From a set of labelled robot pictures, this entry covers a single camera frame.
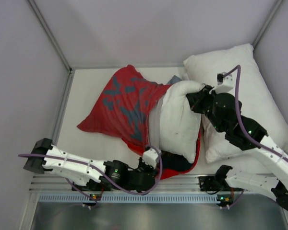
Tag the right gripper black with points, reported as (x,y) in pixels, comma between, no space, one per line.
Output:
(196,101)

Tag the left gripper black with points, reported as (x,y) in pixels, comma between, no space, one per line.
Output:
(144,166)

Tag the red pillowcase with grey print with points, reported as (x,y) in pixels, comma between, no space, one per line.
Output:
(122,111)

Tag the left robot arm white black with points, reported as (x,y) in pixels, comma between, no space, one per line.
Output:
(90,175)

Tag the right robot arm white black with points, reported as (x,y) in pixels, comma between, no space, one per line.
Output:
(249,136)

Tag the white bare pillow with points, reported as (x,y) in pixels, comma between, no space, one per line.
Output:
(257,101)

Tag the blue grey pillowcase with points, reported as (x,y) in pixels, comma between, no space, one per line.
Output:
(174,80)

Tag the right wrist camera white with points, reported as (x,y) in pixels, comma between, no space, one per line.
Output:
(225,83)

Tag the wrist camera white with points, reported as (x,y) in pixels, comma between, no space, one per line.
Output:
(225,83)
(150,157)

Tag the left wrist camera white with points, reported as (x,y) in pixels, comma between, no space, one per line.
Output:
(150,157)

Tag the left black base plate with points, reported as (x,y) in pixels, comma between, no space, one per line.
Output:
(92,186)

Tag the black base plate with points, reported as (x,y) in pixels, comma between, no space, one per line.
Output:
(92,186)
(213,184)

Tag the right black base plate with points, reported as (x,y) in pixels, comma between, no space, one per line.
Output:
(213,184)

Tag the white slotted cable duct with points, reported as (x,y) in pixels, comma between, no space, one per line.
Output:
(139,199)

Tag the aluminium mounting rail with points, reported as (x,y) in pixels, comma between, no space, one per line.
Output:
(181,183)

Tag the right aluminium corner post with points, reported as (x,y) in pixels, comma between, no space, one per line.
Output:
(268,21)

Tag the aluminium corner post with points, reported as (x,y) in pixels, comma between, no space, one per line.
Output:
(48,32)
(268,21)

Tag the left aluminium corner post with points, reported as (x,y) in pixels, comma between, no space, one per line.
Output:
(48,32)

